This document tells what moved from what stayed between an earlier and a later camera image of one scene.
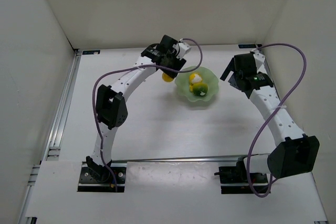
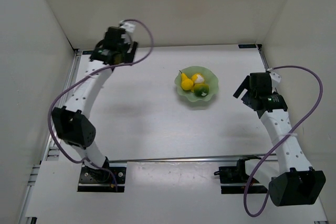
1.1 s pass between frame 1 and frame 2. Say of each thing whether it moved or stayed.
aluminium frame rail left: stayed
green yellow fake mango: stayed
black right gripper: moved
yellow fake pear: moved
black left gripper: moved
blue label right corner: stayed
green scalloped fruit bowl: stayed
